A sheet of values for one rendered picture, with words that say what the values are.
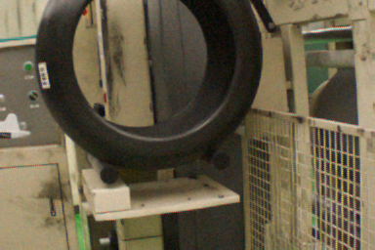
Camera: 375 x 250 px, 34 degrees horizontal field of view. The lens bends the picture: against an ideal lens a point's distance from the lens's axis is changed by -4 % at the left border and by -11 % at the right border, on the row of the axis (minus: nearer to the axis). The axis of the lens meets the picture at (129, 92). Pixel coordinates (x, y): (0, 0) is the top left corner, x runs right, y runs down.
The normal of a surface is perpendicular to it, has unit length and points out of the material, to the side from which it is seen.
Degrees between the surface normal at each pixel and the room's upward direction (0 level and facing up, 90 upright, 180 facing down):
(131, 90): 90
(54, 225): 90
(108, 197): 90
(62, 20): 86
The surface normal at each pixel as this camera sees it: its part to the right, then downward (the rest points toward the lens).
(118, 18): 0.14, 0.04
